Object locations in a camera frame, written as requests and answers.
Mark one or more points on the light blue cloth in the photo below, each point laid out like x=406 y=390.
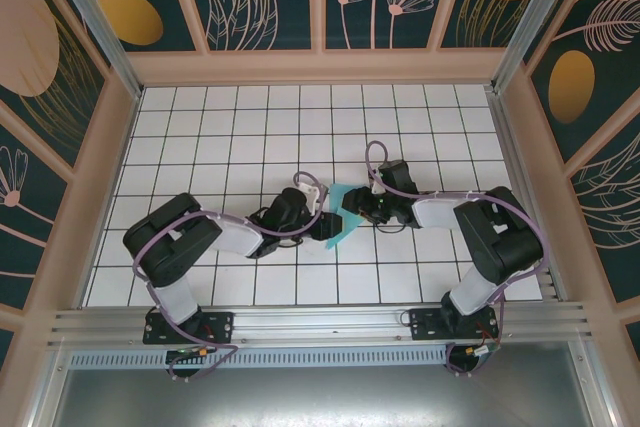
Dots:
x=345 y=233

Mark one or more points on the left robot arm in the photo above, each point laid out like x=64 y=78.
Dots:
x=170 y=237

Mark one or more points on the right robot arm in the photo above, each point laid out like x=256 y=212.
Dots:
x=505 y=232

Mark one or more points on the grey metal panel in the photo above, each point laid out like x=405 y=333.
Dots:
x=320 y=397

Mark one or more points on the yellow power connector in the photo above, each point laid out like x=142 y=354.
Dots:
x=202 y=351
x=471 y=351

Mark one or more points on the aluminium mounting rail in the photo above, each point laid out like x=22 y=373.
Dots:
x=320 y=322

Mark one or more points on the aluminium side rail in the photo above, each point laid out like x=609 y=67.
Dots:
x=525 y=197

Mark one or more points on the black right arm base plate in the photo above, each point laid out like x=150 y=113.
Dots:
x=425 y=329

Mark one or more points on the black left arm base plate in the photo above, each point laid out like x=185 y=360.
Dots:
x=220 y=327

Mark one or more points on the aluminium frame post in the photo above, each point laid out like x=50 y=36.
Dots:
x=535 y=12
x=95 y=22

